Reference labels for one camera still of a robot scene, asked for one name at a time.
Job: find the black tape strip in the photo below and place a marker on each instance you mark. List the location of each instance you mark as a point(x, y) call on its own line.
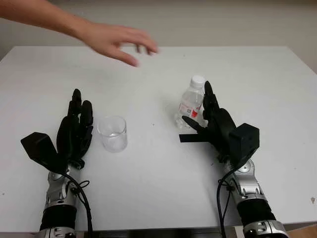
point(192, 138)

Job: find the clear glass cup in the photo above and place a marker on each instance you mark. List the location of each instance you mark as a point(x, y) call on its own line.
point(112, 134)

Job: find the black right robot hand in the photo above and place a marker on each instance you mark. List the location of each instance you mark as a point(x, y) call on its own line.
point(218, 124)

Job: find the bare person forearm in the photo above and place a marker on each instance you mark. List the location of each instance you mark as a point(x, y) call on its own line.
point(44, 15)

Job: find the bare person hand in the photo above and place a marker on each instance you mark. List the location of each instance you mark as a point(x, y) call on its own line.
point(116, 39)

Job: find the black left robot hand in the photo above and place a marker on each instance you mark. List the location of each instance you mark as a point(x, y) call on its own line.
point(71, 134)

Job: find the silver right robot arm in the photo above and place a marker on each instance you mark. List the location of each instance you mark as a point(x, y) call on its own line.
point(250, 198)

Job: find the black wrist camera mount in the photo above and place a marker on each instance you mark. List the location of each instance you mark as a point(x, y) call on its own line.
point(40, 148)
point(245, 141)

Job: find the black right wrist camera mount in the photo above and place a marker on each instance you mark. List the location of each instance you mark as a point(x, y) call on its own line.
point(245, 141)

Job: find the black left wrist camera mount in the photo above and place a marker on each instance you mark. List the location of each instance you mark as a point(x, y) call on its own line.
point(40, 148)

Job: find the clear plastic water bottle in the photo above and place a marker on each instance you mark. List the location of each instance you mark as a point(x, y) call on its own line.
point(192, 99)

